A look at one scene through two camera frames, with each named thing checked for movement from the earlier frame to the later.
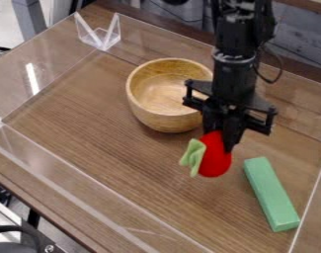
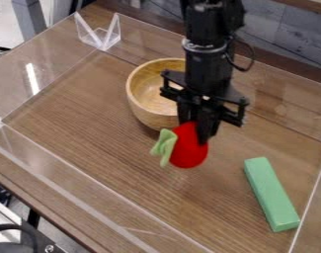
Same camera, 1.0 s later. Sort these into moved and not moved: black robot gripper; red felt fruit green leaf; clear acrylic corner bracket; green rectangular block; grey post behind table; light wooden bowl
Moved: red felt fruit green leaf; black robot gripper
Not moved: grey post behind table; clear acrylic corner bracket; light wooden bowl; green rectangular block
